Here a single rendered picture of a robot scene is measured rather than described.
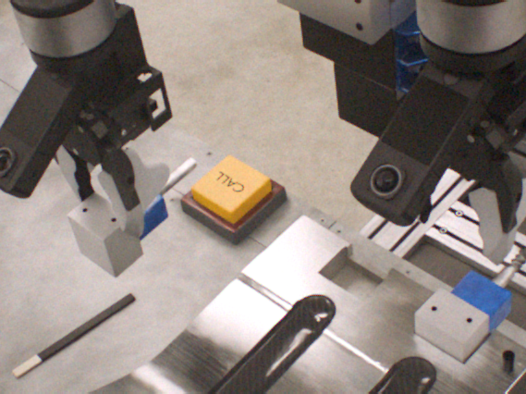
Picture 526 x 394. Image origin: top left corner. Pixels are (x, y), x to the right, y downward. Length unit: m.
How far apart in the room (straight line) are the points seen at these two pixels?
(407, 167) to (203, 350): 0.33
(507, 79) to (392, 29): 0.45
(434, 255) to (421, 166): 1.17
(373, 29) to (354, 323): 0.35
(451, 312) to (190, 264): 0.32
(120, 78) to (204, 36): 1.77
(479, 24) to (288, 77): 1.86
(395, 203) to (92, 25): 0.27
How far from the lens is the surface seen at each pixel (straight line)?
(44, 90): 0.95
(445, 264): 1.94
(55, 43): 0.90
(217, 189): 1.22
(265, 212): 1.23
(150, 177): 1.02
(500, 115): 0.82
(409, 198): 0.78
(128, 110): 0.97
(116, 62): 0.97
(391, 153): 0.79
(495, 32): 0.76
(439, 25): 0.76
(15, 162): 0.95
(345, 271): 1.10
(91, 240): 1.06
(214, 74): 2.63
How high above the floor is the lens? 1.72
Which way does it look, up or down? 47 degrees down
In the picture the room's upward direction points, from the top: 10 degrees counter-clockwise
